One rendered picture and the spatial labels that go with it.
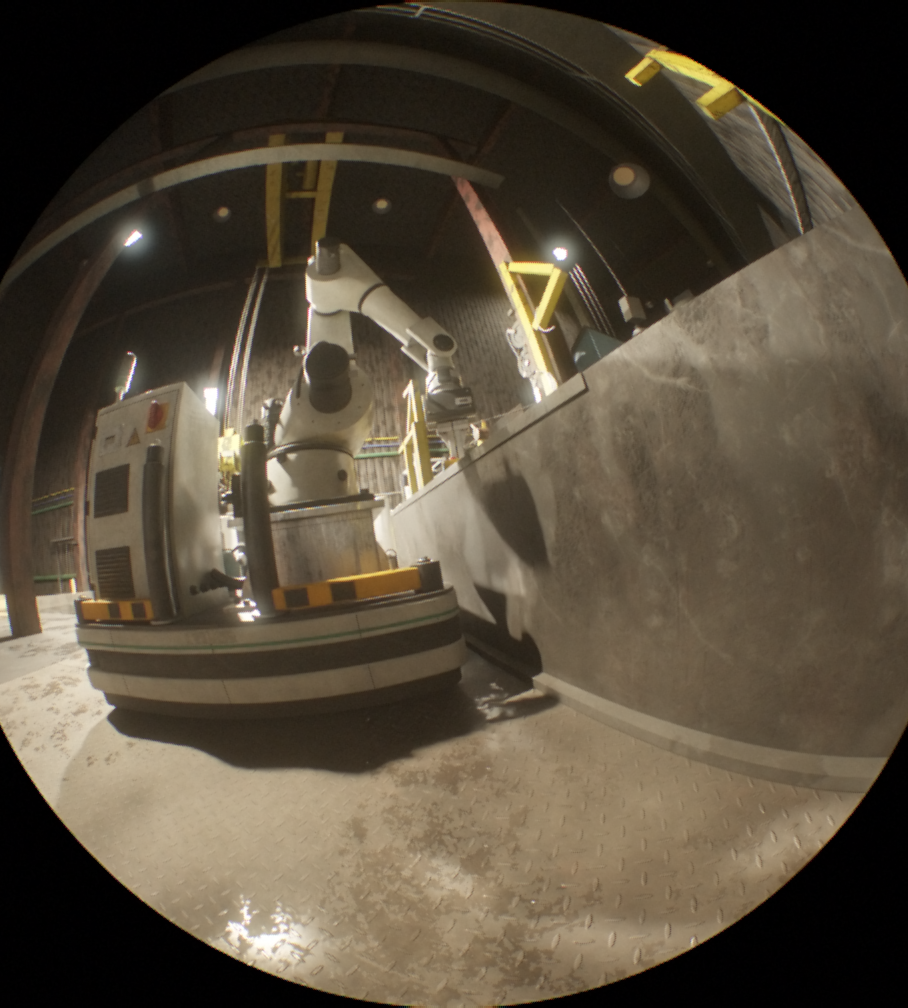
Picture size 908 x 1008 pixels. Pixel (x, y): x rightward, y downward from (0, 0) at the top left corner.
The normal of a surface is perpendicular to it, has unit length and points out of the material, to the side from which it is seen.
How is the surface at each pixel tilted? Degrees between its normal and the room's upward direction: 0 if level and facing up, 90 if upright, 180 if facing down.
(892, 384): 90
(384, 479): 90
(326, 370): 90
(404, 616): 90
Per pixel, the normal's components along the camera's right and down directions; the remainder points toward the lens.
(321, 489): 0.51, -0.52
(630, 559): -0.91, 0.12
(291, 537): 0.33, -0.15
